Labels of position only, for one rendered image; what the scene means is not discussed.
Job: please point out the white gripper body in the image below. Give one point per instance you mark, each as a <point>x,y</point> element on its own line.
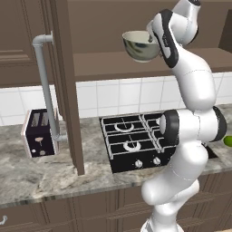
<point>153,28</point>

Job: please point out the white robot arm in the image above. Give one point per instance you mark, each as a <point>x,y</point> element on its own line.
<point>193,90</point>

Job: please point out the shiny metal bowl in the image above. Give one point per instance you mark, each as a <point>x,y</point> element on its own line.
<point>140,50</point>

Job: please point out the brown open cabinet door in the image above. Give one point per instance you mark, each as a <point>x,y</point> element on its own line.
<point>68,90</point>

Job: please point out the brown closed cabinet door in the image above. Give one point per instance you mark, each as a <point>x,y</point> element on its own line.
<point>24,42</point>

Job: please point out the green lime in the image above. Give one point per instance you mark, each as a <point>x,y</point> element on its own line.
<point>228,141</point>

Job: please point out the brown lower cabinet run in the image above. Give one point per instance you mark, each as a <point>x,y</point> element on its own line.
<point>75,214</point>

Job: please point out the black gas hob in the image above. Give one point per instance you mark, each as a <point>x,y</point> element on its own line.
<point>130,142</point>

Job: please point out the white hob knob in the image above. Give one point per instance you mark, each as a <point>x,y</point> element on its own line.
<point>138,163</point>
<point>156,160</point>

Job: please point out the black and white toaster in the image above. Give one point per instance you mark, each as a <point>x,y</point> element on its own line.
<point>37,136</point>

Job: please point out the brown open wall cabinet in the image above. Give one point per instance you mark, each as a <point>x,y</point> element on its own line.
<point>114,36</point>

